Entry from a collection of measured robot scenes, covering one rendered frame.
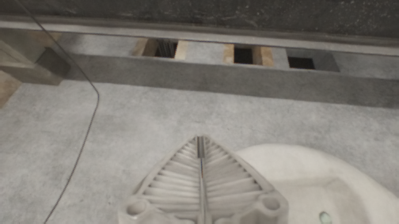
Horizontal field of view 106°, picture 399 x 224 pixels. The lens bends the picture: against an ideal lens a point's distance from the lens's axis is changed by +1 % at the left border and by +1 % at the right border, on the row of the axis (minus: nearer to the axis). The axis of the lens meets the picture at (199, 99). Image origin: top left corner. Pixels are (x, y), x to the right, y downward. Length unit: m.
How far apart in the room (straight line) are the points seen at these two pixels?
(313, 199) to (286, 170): 0.12
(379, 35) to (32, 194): 1.50
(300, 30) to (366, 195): 0.49
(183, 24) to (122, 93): 0.59
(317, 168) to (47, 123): 1.21
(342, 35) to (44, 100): 1.48
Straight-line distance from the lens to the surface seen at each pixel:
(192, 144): 0.17
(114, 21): 0.72
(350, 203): 0.57
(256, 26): 0.62
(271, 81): 1.06
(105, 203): 0.88
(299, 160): 0.50
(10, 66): 1.31
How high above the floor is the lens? 0.78
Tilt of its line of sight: 61 degrees down
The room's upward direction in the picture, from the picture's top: straight up
